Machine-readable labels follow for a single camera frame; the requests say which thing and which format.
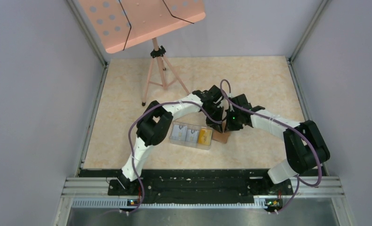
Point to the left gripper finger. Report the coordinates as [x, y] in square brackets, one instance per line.
[222, 118]
[213, 125]

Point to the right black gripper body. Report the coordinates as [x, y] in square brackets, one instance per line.
[233, 123]

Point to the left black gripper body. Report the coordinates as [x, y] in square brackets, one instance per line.
[215, 111]

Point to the brown leather card holder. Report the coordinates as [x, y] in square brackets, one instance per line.
[219, 133]

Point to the clear plastic card box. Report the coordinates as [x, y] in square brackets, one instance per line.
[188, 144]

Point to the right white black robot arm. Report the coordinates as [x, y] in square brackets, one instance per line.
[305, 147]

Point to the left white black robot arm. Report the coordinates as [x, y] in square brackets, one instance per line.
[154, 124]

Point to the yellow credit card stack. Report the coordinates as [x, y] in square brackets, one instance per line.
[205, 137]

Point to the grey white credit card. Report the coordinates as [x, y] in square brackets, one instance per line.
[179, 132]

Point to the pink music stand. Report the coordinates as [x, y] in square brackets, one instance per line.
[121, 24]

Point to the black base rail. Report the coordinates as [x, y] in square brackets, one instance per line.
[200, 186]

